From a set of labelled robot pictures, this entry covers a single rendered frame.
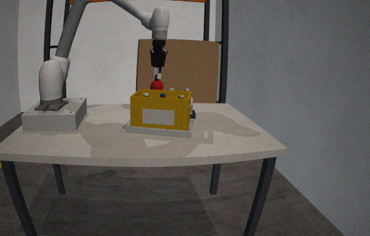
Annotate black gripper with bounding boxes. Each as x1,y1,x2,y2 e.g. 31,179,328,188
150,40,168,79

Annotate yellow crate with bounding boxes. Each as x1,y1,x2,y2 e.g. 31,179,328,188
130,89,191,131

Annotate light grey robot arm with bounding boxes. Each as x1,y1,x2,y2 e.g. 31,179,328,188
35,0,170,111

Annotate red bottle with pink label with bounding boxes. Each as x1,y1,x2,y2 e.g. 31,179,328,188
151,74,163,90

